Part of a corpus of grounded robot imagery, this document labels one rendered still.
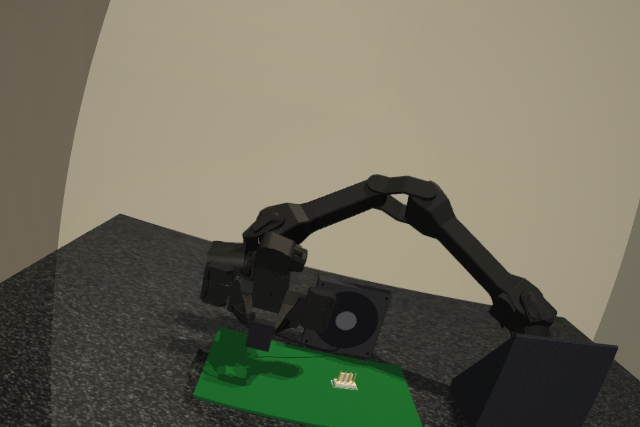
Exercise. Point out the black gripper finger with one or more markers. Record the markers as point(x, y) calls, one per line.
point(241, 296)
point(291, 311)

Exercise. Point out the black cable with plug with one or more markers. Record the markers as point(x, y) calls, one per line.
point(261, 331)

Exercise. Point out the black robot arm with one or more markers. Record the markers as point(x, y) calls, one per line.
point(517, 303)

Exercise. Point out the black cooling fan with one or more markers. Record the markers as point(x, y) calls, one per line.
point(356, 320)

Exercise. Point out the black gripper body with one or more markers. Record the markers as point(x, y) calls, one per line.
point(268, 294)

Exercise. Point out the green circuit board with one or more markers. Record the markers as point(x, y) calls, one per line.
point(304, 386)

